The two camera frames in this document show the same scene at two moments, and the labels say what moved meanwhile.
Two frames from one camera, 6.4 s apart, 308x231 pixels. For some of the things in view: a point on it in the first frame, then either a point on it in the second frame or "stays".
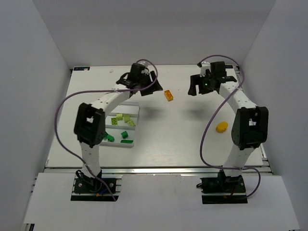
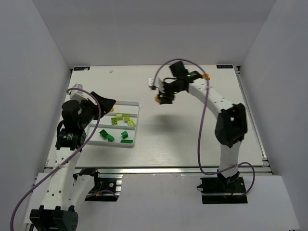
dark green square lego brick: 124,134 stays
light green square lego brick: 119,116 stays
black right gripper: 197,83 → 165,95
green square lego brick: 110,138 stays
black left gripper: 149,84 → 93,106
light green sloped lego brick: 131,122 stays
